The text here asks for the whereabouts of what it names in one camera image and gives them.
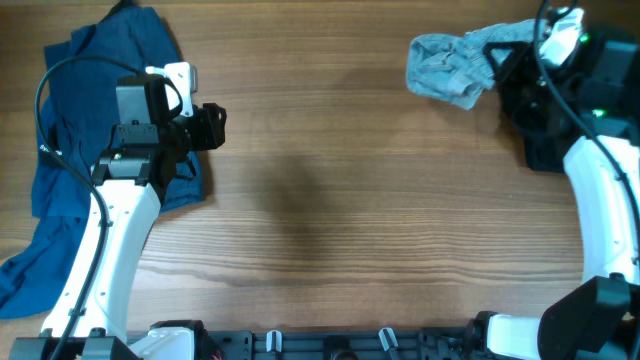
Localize light blue denim shorts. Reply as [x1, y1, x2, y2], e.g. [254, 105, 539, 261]
[406, 19, 534, 110]

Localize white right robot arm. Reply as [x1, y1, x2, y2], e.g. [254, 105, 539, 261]
[465, 26, 639, 359]

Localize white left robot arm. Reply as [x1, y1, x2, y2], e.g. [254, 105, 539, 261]
[10, 62, 539, 359]

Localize black folded garment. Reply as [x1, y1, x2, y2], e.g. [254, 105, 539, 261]
[499, 74, 581, 174]

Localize navy blue shirt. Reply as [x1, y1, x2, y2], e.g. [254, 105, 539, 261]
[41, 5, 204, 212]

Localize teal blue garment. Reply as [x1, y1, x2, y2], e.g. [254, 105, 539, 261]
[0, 97, 91, 321]

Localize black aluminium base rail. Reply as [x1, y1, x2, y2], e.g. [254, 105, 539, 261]
[113, 327, 551, 360]

